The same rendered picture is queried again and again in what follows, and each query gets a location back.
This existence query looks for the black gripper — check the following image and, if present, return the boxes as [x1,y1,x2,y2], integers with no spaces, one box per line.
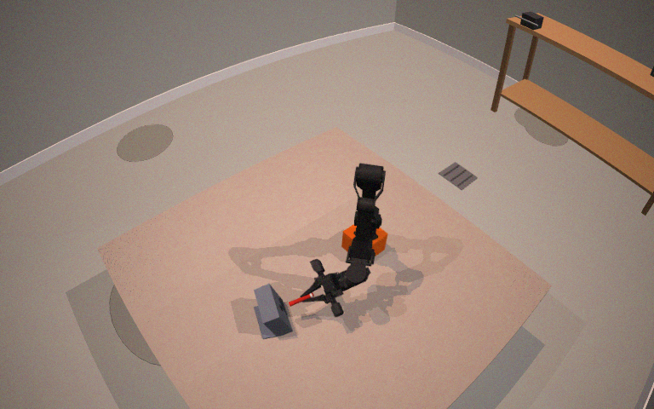
[300,259,352,317]

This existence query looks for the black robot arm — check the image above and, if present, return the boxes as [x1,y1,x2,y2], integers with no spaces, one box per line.
[320,164,386,298]

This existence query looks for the red peg with white band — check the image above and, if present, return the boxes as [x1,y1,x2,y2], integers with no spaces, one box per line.
[289,293,314,306]

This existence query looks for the grey flat panel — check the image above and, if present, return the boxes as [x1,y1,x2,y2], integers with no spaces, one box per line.
[254,284,293,339]

